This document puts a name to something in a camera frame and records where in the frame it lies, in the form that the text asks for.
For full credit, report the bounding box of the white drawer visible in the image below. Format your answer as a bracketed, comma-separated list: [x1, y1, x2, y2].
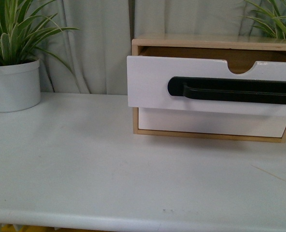
[127, 56, 286, 116]
[133, 107, 286, 140]

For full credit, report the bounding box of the grey backdrop curtain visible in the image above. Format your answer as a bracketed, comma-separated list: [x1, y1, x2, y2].
[0, 0, 286, 94]

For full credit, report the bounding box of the wooden toothpick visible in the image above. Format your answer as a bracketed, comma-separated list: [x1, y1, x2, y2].
[251, 164, 286, 182]

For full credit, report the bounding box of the left white plant pot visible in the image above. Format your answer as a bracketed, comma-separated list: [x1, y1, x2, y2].
[0, 60, 41, 112]

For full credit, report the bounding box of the left green spider plant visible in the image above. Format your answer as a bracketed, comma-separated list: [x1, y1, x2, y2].
[0, 0, 74, 71]

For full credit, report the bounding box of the green spider plant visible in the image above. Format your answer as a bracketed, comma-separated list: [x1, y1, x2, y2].
[0, 0, 74, 71]
[243, 0, 286, 40]

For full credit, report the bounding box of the right green spider plant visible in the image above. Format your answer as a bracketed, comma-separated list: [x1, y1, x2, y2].
[243, 0, 286, 40]

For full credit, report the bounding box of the wooden drawer cabinet frame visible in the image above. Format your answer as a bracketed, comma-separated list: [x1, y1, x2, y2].
[131, 34, 286, 143]

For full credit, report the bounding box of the black drawer handle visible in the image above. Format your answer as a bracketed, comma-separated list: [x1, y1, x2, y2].
[167, 76, 286, 105]

